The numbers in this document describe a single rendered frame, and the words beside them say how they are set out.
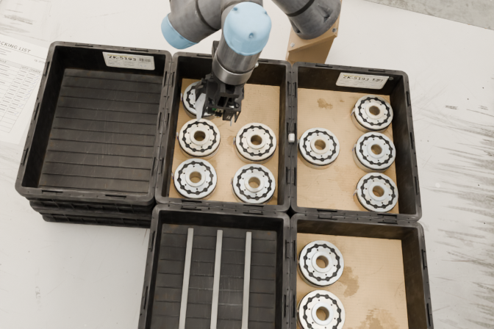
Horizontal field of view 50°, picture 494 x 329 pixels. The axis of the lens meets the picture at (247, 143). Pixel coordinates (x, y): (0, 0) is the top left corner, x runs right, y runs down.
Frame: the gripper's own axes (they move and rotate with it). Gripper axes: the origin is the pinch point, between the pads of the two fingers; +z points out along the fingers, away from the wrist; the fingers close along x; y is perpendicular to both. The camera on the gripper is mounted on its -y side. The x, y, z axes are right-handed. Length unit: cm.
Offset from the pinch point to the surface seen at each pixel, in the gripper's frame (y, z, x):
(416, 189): 13, 0, 48
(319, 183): 9.2, 12.8, 29.6
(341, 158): 2.2, 11.9, 35.3
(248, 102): -12.2, 15.6, 11.3
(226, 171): 7.7, 16.3, 6.8
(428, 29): -52, 19, 71
